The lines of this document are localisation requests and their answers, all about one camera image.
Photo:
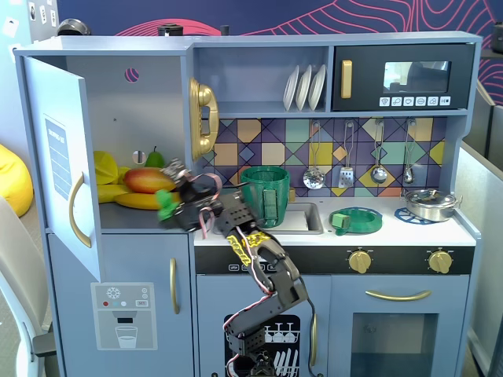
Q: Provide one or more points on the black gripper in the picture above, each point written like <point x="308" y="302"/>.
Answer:
<point x="181" y="207"/>

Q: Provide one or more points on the green toy pineapple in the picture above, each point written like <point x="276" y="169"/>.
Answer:
<point x="167" y="204"/>

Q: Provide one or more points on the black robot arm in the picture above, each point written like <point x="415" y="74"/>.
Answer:
<point x="283" y="290"/>

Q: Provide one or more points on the green printed cup recipient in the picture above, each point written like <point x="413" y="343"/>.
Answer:
<point x="257" y="196"/>

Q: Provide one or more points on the blue cabinet door with list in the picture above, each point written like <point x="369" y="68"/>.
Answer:
<point x="43" y="98"/>

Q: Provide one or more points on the red yellow toy mango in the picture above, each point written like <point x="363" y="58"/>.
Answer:
<point x="147" y="180"/>

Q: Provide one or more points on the yellow toy banana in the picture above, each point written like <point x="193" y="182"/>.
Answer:
<point x="110" y="194"/>
<point x="137" y="201"/>

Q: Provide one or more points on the green toy pear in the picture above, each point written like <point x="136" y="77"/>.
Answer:
<point x="154" y="159"/>

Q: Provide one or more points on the blue lower fridge door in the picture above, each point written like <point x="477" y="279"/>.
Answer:
<point x="129" y="259"/>

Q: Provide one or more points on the yellow toy star fruit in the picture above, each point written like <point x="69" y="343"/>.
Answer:
<point x="106" y="169"/>

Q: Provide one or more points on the blue dishwasher door with picture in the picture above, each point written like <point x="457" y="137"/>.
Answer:
<point x="212" y="294"/>

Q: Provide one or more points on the gold toy telephone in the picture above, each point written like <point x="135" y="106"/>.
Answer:
<point x="205" y="102"/>

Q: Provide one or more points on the grey toy sink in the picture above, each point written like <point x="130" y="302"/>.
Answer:
<point x="313" y="220"/>

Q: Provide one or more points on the metal skimmer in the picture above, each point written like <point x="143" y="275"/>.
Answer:
<point x="314" y="180"/>

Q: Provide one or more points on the blue toy kitchen body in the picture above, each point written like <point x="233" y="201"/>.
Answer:
<point x="255" y="78"/>

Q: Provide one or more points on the white toy plate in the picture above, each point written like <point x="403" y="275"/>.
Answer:
<point x="317" y="86"/>
<point x="303" y="88"/>
<point x="290" y="90"/>

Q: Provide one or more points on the yellow bean bag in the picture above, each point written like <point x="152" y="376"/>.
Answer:
<point x="13" y="184"/>

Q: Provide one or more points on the metal slotted spatula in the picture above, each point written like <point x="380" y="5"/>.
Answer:
<point x="346" y="178"/>

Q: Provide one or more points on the black cylindrical device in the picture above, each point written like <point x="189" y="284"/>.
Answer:
<point x="171" y="30"/>

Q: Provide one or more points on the grey white office chair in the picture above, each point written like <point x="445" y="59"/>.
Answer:
<point x="15" y="275"/>

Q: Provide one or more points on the green printed round lid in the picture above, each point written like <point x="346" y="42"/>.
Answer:
<point x="365" y="225"/>

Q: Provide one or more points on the gold stove knob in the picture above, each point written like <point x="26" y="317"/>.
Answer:
<point x="440" y="262"/>
<point x="360" y="262"/>

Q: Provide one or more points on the blue oven door with window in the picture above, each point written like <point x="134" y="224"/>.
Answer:
<point x="342" y="314"/>

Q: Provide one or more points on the black round helmet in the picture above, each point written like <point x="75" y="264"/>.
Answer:
<point x="74" y="27"/>

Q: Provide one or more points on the metal ladle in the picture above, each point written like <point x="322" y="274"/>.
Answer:
<point x="379" y="174"/>

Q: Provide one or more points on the metal spoon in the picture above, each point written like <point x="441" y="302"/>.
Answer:
<point x="409" y="176"/>

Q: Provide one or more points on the steel toy pot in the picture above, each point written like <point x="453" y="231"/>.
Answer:
<point x="428" y="210"/>

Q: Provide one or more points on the black toy microwave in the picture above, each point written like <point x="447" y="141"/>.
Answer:
<point x="416" y="52"/>

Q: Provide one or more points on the grey cubicle partition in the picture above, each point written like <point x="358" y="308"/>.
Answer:
<point x="487" y="235"/>

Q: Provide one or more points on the small black post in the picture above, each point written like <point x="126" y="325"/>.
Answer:
<point x="225" y="30"/>

